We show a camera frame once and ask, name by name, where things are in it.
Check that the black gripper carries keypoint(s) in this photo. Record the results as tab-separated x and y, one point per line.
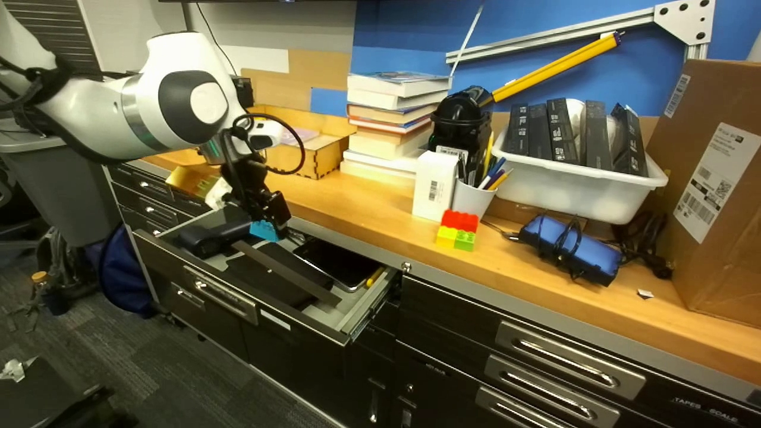
246	176

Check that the blue toy brick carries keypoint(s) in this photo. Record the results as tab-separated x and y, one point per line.
265	232

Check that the black metal drawer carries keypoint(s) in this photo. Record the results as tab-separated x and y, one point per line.
296	280

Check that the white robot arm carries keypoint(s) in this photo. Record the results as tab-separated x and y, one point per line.
180	99

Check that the yellow toy brick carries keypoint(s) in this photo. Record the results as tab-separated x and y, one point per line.
446	236

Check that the red toy brick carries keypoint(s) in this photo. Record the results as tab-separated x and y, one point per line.
460	219

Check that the green toy brick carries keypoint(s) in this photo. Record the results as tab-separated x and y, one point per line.
464	241

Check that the wooden tray box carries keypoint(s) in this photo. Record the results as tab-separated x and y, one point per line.
302	142

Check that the blue bag on floor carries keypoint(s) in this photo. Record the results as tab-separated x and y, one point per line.
119	275

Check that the stack of books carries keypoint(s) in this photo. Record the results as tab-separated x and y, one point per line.
392	119

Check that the white small box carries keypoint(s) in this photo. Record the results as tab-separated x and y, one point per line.
434	186

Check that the white pen cup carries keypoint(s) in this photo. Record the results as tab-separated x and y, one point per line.
471	200

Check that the white plastic bin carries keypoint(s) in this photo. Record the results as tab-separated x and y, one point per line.
579	192

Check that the yellow bar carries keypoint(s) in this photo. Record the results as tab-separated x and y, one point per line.
551	69

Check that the brown cardboard box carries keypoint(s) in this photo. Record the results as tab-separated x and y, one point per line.
709	147

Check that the aluminium extrusion bracket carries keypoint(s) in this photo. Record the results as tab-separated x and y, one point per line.
685	20

